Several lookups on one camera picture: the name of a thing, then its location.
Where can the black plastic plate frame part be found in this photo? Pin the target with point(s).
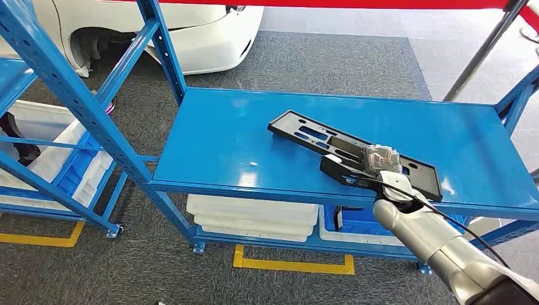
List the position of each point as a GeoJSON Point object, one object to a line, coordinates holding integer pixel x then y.
{"type": "Point", "coordinates": [281, 123]}

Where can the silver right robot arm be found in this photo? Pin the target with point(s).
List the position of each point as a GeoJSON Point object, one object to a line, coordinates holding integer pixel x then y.
{"type": "Point", "coordinates": [442, 248]}

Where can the blue metal shelf rack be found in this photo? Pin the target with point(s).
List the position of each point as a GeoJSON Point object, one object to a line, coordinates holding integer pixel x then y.
{"type": "Point", "coordinates": [252, 139]}
{"type": "Point", "coordinates": [12, 80]}

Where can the black moulded part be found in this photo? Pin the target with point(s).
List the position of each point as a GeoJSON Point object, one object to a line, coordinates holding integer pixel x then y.
{"type": "Point", "coordinates": [25, 153]}

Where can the white bin with blue insert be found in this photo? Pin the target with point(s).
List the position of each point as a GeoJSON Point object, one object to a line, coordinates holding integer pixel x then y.
{"type": "Point", "coordinates": [76, 168]}
{"type": "Point", "coordinates": [358, 225]}

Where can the white car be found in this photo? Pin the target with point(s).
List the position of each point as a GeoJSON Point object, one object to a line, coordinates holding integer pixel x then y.
{"type": "Point", "coordinates": [202, 38]}

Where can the red barrier belt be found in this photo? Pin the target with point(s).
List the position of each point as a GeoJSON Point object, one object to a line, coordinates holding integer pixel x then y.
{"type": "Point", "coordinates": [337, 3]}

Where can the large white plastic tray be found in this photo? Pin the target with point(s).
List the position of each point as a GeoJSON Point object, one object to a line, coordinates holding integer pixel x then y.
{"type": "Point", "coordinates": [38, 118]}

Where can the dark metal pole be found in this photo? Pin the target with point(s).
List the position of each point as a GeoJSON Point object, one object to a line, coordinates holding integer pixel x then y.
{"type": "Point", "coordinates": [484, 50]}

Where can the black right wrist camera bracket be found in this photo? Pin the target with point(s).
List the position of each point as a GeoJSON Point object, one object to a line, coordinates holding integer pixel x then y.
{"type": "Point", "coordinates": [337, 170]}

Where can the black bracket part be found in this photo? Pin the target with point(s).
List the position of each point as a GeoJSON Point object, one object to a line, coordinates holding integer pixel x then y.
{"type": "Point", "coordinates": [338, 219]}

